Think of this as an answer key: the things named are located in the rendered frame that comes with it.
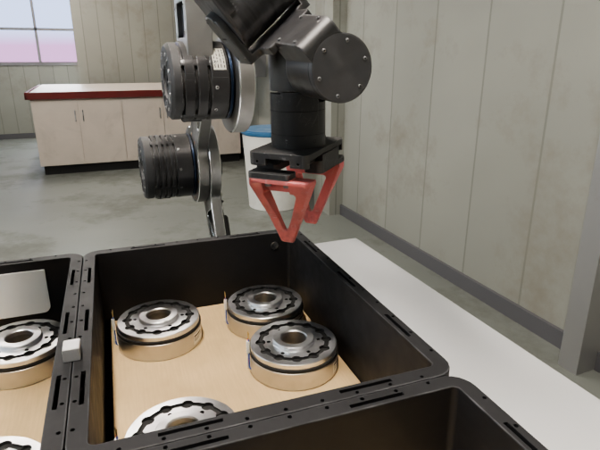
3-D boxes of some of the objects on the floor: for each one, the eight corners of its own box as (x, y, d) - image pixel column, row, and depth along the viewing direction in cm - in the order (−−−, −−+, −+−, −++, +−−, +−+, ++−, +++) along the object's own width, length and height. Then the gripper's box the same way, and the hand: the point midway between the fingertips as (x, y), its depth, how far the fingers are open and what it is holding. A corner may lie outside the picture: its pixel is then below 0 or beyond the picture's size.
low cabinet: (243, 162, 607) (240, 87, 580) (37, 177, 528) (23, 93, 502) (210, 140, 764) (207, 81, 738) (48, 149, 686) (37, 84, 659)
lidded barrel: (314, 209, 417) (315, 130, 397) (254, 215, 398) (251, 134, 378) (292, 194, 462) (291, 122, 443) (236, 199, 444) (233, 126, 424)
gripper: (289, 84, 58) (293, 213, 63) (241, 94, 48) (250, 245, 54) (346, 86, 55) (345, 220, 60) (306, 96, 46) (309, 254, 51)
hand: (300, 225), depth 57 cm, fingers open, 6 cm apart
